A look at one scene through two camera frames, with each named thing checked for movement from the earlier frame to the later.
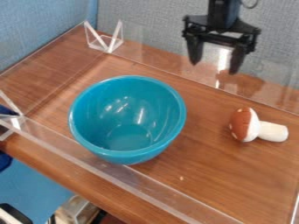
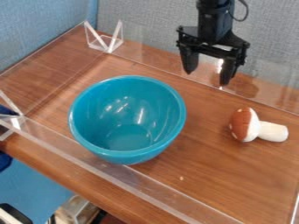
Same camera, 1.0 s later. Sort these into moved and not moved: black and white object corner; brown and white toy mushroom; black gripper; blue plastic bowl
Moved: black gripper
Not moved: blue plastic bowl; brown and white toy mushroom; black and white object corner
